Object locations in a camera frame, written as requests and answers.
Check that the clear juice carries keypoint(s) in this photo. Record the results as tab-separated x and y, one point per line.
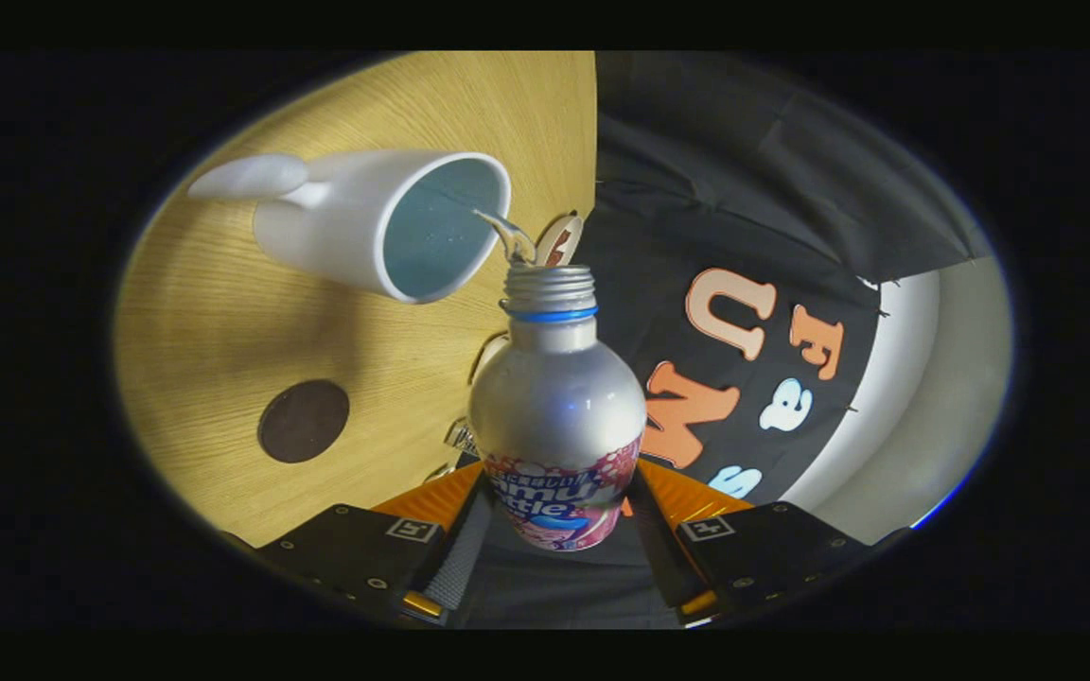
515	236

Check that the wooden table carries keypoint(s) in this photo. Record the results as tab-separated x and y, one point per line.
223	322

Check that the silver juice bottle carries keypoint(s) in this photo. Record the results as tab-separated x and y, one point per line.
554	407

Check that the red-brown food pieces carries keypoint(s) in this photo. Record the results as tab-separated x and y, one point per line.
557	253

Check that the white cup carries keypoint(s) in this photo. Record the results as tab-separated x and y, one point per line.
337	227

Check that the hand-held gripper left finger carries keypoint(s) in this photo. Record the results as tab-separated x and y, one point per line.
465	558

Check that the black backdrop cloth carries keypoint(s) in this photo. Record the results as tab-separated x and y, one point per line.
744	189

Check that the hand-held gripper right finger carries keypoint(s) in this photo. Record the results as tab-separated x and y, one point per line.
663	558

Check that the small white plate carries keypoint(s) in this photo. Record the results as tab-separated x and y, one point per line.
564	227

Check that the dark brown round coaster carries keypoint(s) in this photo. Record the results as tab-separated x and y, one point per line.
304	421

